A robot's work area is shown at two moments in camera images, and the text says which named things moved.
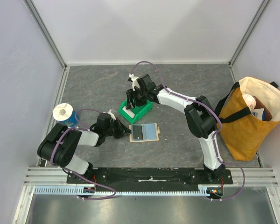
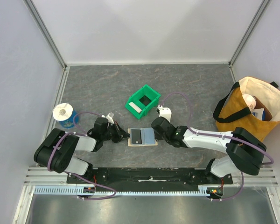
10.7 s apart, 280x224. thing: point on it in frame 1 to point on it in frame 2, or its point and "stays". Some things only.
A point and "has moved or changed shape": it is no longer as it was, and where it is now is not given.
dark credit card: (137, 133) has moved or changed shape
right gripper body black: (132, 98) to (157, 134)
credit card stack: (129, 112) to (135, 107)
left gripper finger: (120, 124) to (118, 128)
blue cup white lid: (64, 114) stays
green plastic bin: (139, 111) has moved or changed shape
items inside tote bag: (257, 108) stays
